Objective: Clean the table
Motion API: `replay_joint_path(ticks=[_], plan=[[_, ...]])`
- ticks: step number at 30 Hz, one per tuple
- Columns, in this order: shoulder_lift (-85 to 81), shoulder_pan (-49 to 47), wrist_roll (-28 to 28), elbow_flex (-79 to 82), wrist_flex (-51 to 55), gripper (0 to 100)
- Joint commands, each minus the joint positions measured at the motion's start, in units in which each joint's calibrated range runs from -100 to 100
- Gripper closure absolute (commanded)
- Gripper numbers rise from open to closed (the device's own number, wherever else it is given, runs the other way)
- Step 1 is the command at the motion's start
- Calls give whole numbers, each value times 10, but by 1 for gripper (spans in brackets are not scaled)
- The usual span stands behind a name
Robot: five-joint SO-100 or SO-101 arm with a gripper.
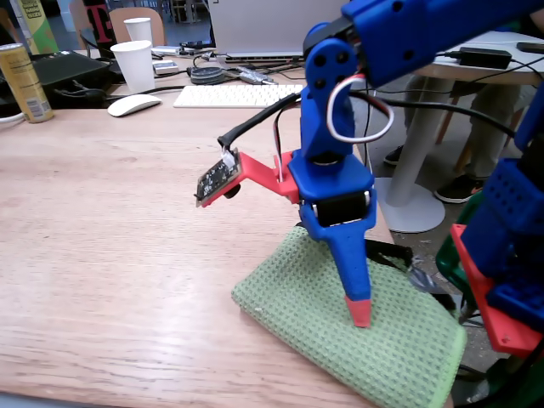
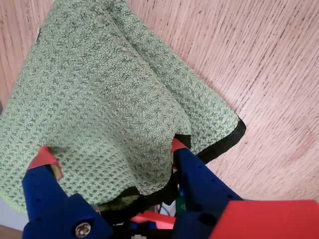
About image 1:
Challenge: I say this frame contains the silver laptop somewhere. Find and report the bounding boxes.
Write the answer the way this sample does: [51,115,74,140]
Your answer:
[207,0,348,65]

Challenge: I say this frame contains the white keyboard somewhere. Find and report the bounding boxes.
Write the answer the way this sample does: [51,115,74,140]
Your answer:
[173,83,303,109]

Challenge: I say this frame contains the green clamp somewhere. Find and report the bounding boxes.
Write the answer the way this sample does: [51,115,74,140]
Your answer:
[435,190,485,307]
[484,359,544,408]

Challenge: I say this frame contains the thin black cable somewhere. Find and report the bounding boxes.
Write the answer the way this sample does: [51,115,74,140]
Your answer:
[53,84,189,104]

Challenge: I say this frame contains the black box device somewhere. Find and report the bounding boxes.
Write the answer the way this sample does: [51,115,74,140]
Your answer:
[31,49,114,108]

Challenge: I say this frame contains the white paper cup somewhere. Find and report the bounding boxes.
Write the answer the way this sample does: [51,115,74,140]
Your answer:
[123,17,153,43]
[110,40,156,94]

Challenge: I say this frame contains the yellow drink can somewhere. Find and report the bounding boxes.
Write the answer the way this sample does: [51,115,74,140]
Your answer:
[0,42,55,124]

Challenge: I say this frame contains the gray taped bundle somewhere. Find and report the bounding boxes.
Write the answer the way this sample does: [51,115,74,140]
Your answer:
[235,65,280,86]

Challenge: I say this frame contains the yellow green carton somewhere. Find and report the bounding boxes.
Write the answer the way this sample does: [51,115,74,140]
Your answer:
[16,0,60,54]

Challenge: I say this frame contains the small white box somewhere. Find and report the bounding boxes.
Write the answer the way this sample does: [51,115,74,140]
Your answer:
[151,59,180,77]

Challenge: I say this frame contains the thick black camera cable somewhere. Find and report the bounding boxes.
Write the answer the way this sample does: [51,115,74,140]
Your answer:
[217,91,518,150]

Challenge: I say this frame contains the green waffle cleaning cloth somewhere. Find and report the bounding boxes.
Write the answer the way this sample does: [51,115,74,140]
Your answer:
[231,224,468,408]

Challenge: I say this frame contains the person leg beige trousers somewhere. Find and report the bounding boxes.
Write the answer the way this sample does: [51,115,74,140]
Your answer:
[465,82,530,179]

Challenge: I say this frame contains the white servo cable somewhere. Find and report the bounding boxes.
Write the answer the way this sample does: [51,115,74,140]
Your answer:
[273,99,298,182]
[326,74,395,144]

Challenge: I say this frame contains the white computer mouse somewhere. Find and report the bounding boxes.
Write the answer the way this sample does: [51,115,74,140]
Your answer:
[107,93,163,117]

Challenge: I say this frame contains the black banner magenta letter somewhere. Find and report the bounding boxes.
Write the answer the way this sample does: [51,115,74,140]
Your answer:
[82,0,118,59]

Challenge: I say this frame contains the black sneaker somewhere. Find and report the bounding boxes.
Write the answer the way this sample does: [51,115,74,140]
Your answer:
[383,144,405,167]
[433,173,486,204]

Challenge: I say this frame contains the black round disc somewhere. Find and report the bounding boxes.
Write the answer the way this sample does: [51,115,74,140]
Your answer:
[190,65,229,86]

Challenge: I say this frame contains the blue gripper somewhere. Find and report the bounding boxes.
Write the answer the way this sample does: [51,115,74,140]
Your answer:
[288,152,377,328]

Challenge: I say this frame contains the red robot base plate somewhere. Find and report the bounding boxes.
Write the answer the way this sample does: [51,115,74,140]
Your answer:
[450,223,544,356]

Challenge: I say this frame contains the black power adapter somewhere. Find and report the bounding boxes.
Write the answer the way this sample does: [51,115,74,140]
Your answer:
[458,47,513,70]

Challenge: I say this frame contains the wrist camera on red bracket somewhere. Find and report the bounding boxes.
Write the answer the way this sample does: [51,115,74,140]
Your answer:
[194,147,302,209]

